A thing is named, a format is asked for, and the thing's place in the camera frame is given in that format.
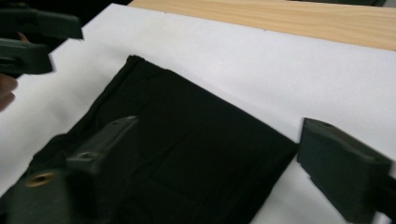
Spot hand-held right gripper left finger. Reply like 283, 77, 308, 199
6, 115, 140, 224

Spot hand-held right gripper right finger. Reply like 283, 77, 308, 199
297, 117, 396, 224

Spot black pants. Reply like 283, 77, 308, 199
0, 55, 299, 224

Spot white table cover sheet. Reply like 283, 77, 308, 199
0, 3, 396, 224

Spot light wooden table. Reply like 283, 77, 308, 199
128, 0, 396, 51

